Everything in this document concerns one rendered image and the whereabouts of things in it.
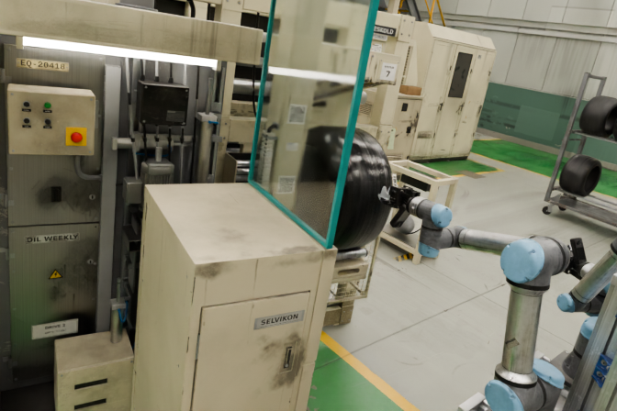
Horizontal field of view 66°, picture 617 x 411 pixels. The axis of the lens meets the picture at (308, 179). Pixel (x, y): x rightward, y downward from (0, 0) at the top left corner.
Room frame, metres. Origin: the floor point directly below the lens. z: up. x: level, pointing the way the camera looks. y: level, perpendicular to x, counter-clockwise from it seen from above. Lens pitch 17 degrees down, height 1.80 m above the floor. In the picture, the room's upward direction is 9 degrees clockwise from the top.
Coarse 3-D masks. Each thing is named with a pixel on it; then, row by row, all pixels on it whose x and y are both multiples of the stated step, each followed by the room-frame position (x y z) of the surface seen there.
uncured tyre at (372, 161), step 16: (368, 144) 1.97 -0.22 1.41; (352, 160) 1.85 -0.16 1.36; (368, 160) 1.90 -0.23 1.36; (384, 160) 1.94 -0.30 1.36; (352, 176) 1.81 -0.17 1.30; (368, 176) 1.85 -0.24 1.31; (384, 176) 1.89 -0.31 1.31; (352, 192) 1.79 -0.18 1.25; (368, 192) 1.83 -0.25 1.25; (352, 208) 1.78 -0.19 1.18; (368, 208) 1.82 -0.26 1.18; (384, 208) 1.87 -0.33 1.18; (352, 224) 1.79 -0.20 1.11; (368, 224) 1.84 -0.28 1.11; (384, 224) 1.90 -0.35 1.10; (336, 240) 1.82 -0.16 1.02; (352, 240) 1.85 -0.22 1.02; (368, 240) 1.91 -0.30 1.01
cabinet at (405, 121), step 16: (368, 96) 6.42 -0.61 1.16; (400, 96) 6.51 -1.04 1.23; (416, 96) 6.73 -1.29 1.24; (368, 112) 6.38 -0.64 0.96; (400, 112) 6.55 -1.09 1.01; (416, 112) 6.79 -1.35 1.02; (400, 128) 6.61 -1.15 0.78; (416, 128) 6.86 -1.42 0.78; (400, 144) 6.66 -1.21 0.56; (400, 160) 6.71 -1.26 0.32
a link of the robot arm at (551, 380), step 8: (536, 360) 1.32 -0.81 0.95; (536, 368) 1.26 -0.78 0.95; (544, 368) 1.28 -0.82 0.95; (552, 368) 1.29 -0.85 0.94; (544, 376) 1.23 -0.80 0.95; (552, 376) 1.24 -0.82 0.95; (560, 376) 1.25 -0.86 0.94; (544, 384) 1.23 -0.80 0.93; (552, 384) 1.23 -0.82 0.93; (560, 384) 1.23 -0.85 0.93; (544, 392) 1.21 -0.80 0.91; (552, 392) 1.22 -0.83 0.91; (560, 392) 1.24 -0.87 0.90; (544, 400) 1.20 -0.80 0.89; (552, 400) 1.22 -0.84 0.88; (544, 408) 1.23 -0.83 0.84; (552, 408) 1.23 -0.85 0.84
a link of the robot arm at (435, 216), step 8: (424, 200) 1.63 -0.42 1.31; (424, 208) 1.59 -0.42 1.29; (432, 208) 1.57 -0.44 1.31; (440, 208) 1.55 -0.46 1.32; (448, 208) 1.56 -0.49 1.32; (424, 216) 1.58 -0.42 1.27; (432, 216) 1.55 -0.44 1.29; (440, 216) 1.54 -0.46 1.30; (448, 216) 1.56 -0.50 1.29; (424, 224) 1.58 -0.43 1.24; (432, 224) 1.56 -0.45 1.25; (440, 224) 1.54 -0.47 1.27; (448, 224) 1.56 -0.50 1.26
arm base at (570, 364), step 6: (570, 354) 1.64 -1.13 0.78; (576, 354) 1.62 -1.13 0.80; (564, 360) 1.66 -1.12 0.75; (570, 360) 1.63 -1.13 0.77; (576, 360) 1.60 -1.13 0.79; (564, 366) 1.63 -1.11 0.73; (570, 366) 1.61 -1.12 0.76; (576, 366) 1.59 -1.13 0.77; (570, 372) 1.59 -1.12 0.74; (576, 372) 1.58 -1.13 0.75
